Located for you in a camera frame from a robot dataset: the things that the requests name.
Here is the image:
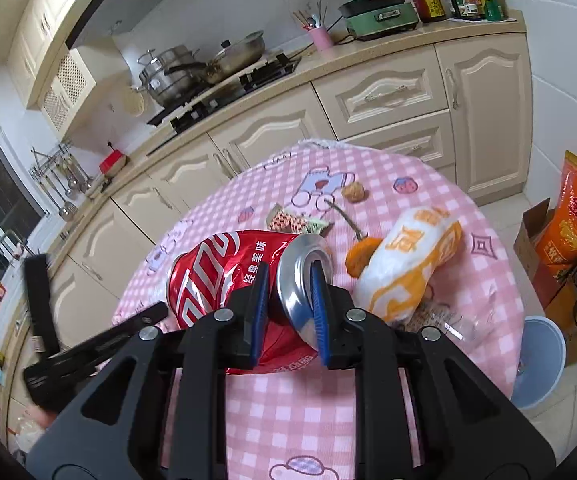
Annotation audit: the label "crumpled green snack wrapper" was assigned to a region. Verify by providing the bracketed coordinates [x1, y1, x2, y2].
[267, 203, 335, 237]

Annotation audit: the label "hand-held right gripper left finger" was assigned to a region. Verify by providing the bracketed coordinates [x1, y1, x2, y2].
[26, 262, 270, 480]

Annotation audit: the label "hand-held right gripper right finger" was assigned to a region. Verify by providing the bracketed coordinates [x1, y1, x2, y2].
[310, 261, 557, 480]

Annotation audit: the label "steel wok with lid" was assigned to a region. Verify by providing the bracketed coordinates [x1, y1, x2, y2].
[204, 30, 268, 86]

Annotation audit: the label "hanging utensil rack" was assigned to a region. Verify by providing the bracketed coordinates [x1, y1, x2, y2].
[30, 141, 95, 222]

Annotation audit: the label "pink checkered tablecloth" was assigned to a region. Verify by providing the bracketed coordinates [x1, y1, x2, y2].
[112, 139, 525, 480]

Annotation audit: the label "pink utensil cup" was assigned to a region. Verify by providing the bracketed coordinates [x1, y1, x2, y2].
[309, 27, 333, 52]

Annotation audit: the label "steel faucet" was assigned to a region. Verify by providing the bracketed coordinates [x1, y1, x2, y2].
[0, 229, 33, 262]

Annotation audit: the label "black power cable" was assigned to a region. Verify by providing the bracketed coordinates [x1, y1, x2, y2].
[326, 12, 357, 46]

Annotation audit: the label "blue trash bin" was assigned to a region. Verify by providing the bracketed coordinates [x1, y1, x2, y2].
[510, 316, 567, 411]

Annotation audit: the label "crushed red soda can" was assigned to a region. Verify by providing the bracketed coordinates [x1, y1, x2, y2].
[167, 229, 335, 377]

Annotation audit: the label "orange peel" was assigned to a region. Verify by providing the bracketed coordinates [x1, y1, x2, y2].
[345, 236, 385, 279]

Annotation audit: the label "clear plastic wrapper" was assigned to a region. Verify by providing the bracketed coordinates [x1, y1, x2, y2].
[406, 304, 475, 343]

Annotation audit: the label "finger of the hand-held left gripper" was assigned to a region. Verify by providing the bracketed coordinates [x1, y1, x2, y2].
[22, 302, 169, 409]
[24, 255, 62, 358]

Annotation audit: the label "white orange snack bag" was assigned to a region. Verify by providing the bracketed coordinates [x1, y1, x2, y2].
[353, 205, 464, 326]

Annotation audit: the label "orange rice bag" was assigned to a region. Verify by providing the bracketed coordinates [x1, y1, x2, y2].
[535, 150, 577, 277]

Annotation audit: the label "green electric cooker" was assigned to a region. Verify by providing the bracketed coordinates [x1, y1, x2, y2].
[337, 0, 420, 42]

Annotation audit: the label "cream lower cabinets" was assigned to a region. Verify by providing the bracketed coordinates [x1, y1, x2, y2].
[0, 32, 535, 441]

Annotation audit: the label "black gas stove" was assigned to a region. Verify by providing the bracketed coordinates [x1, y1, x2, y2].
[146, 54, 302, 135]

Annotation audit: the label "range hood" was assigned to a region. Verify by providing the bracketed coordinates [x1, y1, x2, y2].
[65, 0, 184, 52]

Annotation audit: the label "cream upper cabinets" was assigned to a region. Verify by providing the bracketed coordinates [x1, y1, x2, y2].
[5, 0, 100, 137]

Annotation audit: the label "red box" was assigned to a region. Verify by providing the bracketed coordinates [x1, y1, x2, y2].
[98, 150, 129, 177]

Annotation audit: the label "cream cabinets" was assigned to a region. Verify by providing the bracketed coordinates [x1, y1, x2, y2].
[0, 32, 535, 441]
[5, 0, 100, 137]

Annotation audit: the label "steel stock pot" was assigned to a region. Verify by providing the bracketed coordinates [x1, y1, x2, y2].
[135, 45, 206, 109]

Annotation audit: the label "walnut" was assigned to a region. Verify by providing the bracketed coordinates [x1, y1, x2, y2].
[343, 182, 370, 205]

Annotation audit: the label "cardboard box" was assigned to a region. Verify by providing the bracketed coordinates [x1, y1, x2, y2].
[513, 197, 577, 367]

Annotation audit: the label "round wicker mat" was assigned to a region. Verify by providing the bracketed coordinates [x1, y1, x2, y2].
[122, 87, 148, 117]

